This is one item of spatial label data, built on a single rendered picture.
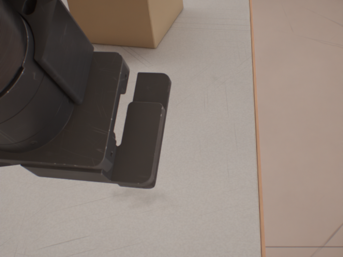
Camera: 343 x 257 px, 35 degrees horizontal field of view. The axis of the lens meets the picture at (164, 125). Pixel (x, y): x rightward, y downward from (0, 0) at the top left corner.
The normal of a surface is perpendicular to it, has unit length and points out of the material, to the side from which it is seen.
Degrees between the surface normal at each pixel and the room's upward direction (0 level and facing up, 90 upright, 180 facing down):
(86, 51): 90
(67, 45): 90
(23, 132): 115
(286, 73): 0
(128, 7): 90
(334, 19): 0
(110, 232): 0
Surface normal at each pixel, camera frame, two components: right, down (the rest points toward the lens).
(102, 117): -0.22, -0.36
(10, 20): 0.97, -0.19
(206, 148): -0.12, -0.78
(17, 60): 0.93, 0.21
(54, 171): -0.15, 0.93
